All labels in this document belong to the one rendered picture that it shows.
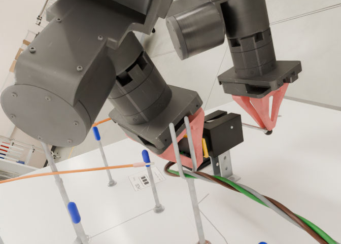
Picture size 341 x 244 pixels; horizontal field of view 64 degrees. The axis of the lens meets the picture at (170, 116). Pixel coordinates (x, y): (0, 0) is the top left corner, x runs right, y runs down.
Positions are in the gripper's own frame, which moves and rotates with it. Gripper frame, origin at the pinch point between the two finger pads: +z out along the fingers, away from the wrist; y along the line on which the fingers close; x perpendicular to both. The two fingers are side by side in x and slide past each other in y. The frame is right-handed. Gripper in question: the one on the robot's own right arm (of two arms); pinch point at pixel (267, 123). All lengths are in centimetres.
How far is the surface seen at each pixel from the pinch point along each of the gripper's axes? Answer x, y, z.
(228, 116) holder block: -8.1, 1.1, -6.2
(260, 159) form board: -4.4, 1.1, 3.6
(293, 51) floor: 133, -84, 41
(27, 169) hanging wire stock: -37, -85, 18
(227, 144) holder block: -10.4, 2.1, -3.4
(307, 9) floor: 158, -86, 21
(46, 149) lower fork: -28.5, -2.6, -13.3
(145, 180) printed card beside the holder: -19.0, -8.6, 1.0
